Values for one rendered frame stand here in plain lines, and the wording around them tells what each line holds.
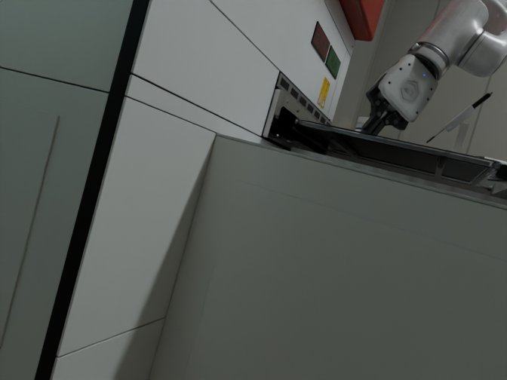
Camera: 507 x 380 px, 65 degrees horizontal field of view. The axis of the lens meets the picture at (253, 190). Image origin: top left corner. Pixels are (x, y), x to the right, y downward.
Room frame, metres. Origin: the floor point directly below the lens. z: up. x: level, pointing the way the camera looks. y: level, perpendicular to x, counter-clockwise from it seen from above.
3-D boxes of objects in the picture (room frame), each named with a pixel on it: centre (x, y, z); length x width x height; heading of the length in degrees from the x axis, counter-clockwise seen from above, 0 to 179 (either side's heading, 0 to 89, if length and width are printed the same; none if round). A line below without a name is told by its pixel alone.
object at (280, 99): (0.96, -0.08, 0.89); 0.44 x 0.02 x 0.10; 156
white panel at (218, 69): (0.81, 0.00, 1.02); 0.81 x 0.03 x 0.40; 156
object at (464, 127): (1.07, -0.48, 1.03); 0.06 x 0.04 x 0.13; 66
